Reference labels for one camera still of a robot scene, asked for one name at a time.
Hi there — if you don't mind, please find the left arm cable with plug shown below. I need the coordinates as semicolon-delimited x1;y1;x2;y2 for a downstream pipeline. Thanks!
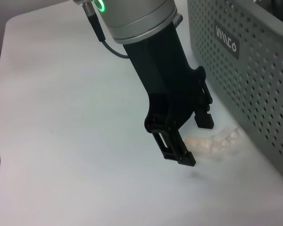
81;3;129;59

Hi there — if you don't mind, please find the white toy block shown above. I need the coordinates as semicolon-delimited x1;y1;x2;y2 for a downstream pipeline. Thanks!
212;126;239;151
185;136;214;156

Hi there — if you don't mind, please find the grey-green perforated storage bin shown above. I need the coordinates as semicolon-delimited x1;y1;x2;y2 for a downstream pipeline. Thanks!
186;0;283;182

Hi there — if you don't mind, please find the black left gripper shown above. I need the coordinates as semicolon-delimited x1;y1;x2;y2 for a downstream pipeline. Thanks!
122;23;215;168

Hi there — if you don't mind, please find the left gripper silver connector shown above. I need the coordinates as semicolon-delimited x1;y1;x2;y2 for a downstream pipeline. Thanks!
173;13;183;26

